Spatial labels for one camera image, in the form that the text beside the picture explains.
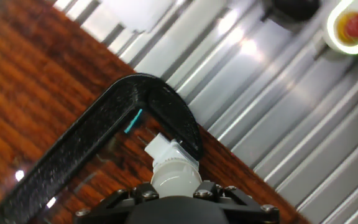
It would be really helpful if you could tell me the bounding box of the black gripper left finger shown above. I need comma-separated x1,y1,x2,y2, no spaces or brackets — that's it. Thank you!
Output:
73,182,160,224

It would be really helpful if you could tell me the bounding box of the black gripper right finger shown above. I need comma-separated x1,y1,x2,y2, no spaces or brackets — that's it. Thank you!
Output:
193,181,280,224

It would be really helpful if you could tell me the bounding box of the white light bulb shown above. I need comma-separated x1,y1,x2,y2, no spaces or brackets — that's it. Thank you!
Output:
150,158,203,198

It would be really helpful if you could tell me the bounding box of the white bulb socket adapter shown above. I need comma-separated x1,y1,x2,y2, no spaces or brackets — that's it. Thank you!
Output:
144,133,200,170

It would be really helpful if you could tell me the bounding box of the black C-clamp with steel screw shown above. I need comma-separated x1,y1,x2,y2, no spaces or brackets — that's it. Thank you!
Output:
0,73,203,224

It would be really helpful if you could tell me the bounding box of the brown wooden board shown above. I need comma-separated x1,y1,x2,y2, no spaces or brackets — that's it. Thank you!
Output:
0,0,310,224

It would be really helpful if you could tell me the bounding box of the black round knob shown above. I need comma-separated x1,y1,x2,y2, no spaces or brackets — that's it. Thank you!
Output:
262,0,321,22

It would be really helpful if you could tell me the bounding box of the emergency stop button box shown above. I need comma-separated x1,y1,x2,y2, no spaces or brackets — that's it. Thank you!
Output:
321,0,358,56

